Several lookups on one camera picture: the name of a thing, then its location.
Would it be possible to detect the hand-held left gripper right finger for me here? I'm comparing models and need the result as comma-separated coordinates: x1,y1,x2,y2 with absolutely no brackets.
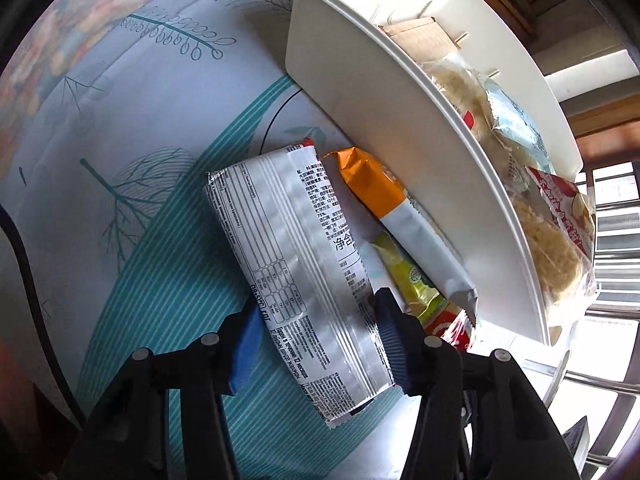
372,287,583,480

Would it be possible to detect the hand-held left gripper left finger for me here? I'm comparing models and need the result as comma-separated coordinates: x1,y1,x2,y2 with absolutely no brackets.
57,300,263,480

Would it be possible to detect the silver white wafer packet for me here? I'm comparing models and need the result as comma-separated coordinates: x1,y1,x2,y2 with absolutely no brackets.
205,141,401,428

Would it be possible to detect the yellow puffed rice cake packet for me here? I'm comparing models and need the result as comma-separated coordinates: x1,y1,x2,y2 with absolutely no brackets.
425,55,493,141
510,195,598,311

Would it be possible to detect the white plastic storage bin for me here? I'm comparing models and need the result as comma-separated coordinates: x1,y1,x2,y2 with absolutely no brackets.
284,0,586,346

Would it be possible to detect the pale blue snack packet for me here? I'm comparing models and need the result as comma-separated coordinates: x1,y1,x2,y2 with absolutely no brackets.
475,72,556,176

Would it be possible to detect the brown wafer box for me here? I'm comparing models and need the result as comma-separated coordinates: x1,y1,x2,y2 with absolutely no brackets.
377,16,463,63

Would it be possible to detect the red white snack packet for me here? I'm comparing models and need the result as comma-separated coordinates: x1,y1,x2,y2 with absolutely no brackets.
422,307,476,353

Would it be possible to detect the green yellow snack packet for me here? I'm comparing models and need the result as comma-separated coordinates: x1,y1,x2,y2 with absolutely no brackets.
365,232,451,326

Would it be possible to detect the orange white snack packet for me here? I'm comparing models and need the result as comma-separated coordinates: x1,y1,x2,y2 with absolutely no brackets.
322,147,479,323

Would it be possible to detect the metal window grille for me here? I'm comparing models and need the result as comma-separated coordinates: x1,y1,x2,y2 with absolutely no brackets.
545,160,640,480

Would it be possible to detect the light blue printed tablecloth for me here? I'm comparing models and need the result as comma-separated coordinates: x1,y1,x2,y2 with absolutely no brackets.
0,0,571,480

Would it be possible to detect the pastel patterned blanket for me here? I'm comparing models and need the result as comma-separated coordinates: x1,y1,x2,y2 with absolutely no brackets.
0,0,151,176

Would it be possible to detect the black cable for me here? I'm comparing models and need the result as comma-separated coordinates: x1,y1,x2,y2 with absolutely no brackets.
0,205,88,431

